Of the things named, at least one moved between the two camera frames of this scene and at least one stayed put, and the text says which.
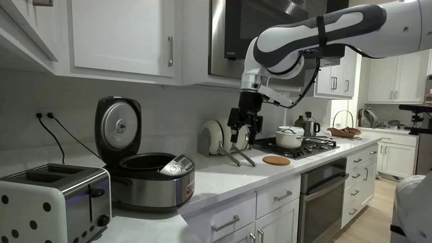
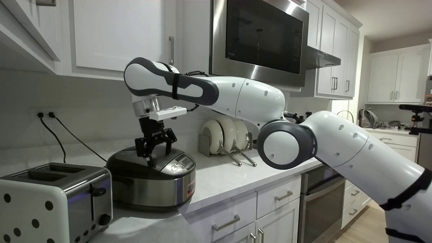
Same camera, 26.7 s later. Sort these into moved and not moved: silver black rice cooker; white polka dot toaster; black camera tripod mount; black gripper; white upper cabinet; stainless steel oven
Moved: black gripper; silver black rice cooker
Not moved: white upper cabinet; white polka dot toaster; stainless steel oven; black camera tripod mount
